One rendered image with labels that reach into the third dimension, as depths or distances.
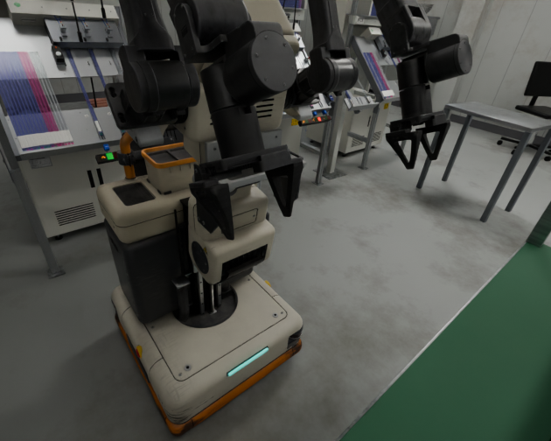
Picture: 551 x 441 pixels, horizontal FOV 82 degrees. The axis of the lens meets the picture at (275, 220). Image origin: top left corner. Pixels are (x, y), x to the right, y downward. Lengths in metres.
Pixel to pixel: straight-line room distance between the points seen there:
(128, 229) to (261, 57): 0.84
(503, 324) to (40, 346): 1.76
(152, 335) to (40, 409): 0.52
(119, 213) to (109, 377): 0.83
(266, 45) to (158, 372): 1.14
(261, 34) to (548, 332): 0.62
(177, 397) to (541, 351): 1.00
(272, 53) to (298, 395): 1.39
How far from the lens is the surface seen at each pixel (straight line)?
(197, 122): 0.74
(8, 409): 1.76
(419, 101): 0.72
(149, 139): 0.71
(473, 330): 0.63
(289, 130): 3.02
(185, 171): 1.13
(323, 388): 1.58
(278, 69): 0.35
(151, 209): 1.09
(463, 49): 0.70
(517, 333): 0.67
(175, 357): 1.31
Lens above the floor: 1.35
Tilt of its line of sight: 33 degrees down
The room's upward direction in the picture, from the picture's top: 5 degrees clockwise
